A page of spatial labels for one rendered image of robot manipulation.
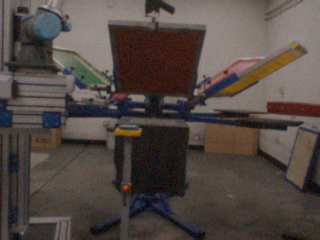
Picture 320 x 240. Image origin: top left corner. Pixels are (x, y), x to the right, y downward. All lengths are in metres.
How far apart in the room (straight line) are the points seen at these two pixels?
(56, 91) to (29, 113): 0.18
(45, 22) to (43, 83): 0.30
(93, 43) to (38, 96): 5.11
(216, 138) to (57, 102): 5.21
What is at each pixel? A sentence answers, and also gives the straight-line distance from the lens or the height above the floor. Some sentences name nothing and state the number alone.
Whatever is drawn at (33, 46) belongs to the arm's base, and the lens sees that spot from 1.85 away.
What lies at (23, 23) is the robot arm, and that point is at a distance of 1.88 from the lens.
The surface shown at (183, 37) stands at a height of 1.48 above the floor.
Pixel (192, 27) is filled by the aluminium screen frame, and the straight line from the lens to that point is 2.21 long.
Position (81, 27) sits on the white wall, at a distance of 6.98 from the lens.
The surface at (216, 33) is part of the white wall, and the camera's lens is 6.92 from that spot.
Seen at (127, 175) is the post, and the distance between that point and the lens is 1.91.
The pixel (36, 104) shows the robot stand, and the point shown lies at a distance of 1.84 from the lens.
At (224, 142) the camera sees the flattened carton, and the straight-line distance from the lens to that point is 6.83.
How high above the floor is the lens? 1.19
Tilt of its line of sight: 5 degrees down
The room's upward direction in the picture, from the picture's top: 3 degrees clockwise
